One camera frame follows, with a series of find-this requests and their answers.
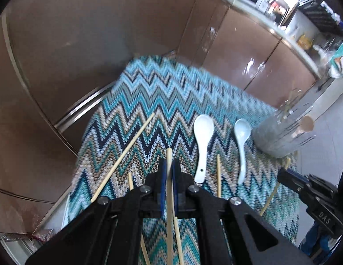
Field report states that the clear glass utensil cup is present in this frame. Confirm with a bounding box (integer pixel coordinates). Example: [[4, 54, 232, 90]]
[[252, 108, 317, 158]]

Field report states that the zigzag knitted tablecloth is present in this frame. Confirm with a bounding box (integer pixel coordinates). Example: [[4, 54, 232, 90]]
[[65, 55, 300, 265]]

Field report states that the brown glossy base cabinet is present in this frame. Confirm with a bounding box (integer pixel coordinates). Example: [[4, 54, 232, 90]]
[[174, 0, 318, 100]]

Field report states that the yellow box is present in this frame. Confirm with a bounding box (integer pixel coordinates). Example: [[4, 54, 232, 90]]
[[297, 34, 312, 49]]

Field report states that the clear plastic bag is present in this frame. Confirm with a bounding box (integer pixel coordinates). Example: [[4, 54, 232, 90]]
[[312, 40, 343, 79]]

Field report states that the brown glossy tall cabinet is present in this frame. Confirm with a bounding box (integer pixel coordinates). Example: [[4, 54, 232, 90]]
[[0, 0, 201, 235]]

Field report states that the red snack wrapper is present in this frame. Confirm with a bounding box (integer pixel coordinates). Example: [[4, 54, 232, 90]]
[[3, 229, 54, 249]]

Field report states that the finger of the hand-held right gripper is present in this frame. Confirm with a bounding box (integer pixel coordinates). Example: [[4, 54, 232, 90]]
[[277, 168, 310, 197]]

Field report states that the person's right hand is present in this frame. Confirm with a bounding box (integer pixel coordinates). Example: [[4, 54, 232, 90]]
[[299, 222, 338, 258]]

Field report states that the white kitchen countertop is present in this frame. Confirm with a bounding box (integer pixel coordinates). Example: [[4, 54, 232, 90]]
[[196, 0, 322, 79]]

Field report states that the black dish rack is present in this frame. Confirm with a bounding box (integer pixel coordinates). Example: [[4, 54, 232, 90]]
[[298, 0, 343, 35]]

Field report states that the white ceramic spoon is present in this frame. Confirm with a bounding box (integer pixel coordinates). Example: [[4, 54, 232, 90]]
[[234, 119, 252, 185], [194, 114, 215, 184]]

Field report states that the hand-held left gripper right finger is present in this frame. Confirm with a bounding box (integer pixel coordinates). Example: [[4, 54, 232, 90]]
[[173, 159, 317, 265]]

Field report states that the wooden spoon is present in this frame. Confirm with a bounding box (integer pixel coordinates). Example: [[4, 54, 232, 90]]
[[291, 116, 315, 140]]

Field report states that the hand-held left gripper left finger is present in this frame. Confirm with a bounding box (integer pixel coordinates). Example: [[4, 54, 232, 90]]
[[24, 159, 167, 265]]

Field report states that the wooden chopstick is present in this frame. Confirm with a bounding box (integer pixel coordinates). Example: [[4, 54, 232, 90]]
[[259, 157, 291, 217], [91, 113, 156, 203], [216, 155, 222, 198], [173, 214, 184, 265], [128, 172, 151, 265], [166, 148, 174, 265], [283, 88, 300, 122]]

